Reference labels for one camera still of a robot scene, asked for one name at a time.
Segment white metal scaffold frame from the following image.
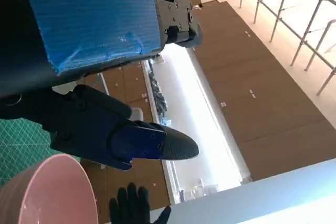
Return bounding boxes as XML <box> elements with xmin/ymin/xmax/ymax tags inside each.
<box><xmin>225</xmin><ymin>0</ymin><xmax>336</xmax><ymax>96</ymax></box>

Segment pink bowl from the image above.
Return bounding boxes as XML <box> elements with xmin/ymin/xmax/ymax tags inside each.
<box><xmin>0</xmin><ymin>154</ymin><xmax>99</xmax><ymax>224</ymax></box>

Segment white flat panel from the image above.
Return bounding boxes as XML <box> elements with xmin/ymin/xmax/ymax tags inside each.
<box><xmin>170</xmin><ymin>158</ymin><xmax>336</xmax><ymax>224</ymax></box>

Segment green cutting mat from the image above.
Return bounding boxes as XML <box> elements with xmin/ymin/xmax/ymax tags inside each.
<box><xmin>0</xmin><ymin>118</ymin><xmax>82</xmax><ymax>188</ymax></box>

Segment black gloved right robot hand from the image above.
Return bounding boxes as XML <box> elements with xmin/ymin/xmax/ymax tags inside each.
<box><xmin>109</xmin><ymin>182</ymin><xmax>172</xmax><ymax>224</ymax></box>

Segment black blue-taped left robot hand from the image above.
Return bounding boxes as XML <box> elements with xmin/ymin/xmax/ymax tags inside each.
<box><xmin>0</xmin><ymin>0</ymin><xmax>203</xmax><ymax>172</ymax></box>

